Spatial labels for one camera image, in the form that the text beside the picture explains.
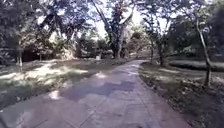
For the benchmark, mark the large forked tree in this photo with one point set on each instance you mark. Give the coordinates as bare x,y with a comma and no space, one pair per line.
116,36

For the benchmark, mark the grey concrete slab path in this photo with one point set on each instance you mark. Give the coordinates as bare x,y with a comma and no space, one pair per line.
106,100

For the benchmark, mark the small dark tree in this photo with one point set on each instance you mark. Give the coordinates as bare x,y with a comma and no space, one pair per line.
160,53

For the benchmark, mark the wood of trees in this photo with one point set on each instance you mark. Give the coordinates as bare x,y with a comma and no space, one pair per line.
60,36

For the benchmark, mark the sunlit grass ground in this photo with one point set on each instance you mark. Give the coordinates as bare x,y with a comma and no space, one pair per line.
40,76

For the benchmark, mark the dark leaf-strewn ground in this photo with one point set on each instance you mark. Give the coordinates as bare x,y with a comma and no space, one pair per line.
193,100

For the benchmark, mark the thin pale tree trunk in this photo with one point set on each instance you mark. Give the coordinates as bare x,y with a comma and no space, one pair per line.
20,61

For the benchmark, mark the slim leaning tree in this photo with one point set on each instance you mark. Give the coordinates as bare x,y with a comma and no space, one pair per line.
206,60

